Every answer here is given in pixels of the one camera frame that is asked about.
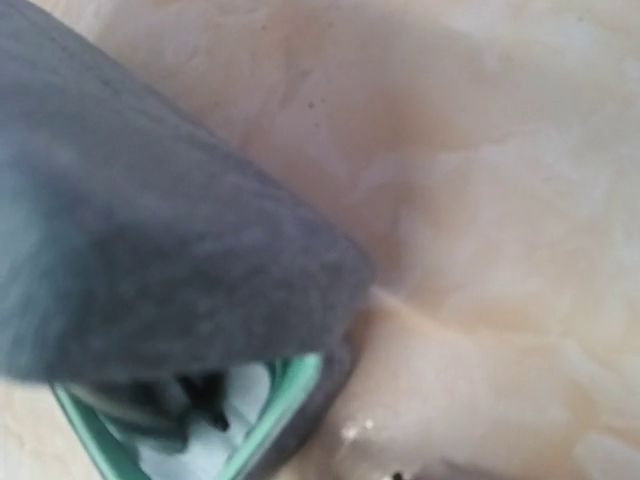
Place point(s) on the blue-grey hard glasses case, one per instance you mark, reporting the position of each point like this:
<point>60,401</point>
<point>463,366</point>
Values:
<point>135,245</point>

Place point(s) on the black frame sunglasses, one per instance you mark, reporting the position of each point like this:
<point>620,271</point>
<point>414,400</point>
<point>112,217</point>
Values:
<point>158,408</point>

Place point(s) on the blue cloth pouch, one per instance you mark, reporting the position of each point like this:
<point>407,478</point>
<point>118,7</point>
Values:
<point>210,453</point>

